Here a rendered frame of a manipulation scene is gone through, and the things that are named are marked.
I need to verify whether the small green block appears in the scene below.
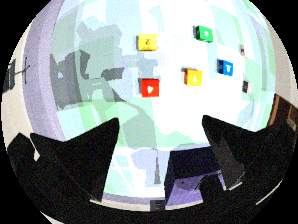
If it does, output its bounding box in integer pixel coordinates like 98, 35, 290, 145
196, 26, 213, 43

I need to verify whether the small white block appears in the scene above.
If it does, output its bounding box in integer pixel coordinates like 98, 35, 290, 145
239, 45, 251, 60
242, 81, 253, 95

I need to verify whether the red block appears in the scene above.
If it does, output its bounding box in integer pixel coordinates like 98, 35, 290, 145
141, 79, 160, 97

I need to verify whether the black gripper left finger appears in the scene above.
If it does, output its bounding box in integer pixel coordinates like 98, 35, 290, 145
29, 117, 120, 202

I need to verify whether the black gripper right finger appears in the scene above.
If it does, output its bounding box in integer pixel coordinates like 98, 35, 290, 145
202, 115, 279, 189

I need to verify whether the blue block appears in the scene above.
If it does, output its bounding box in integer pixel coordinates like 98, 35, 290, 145
218, 60, 233, 76

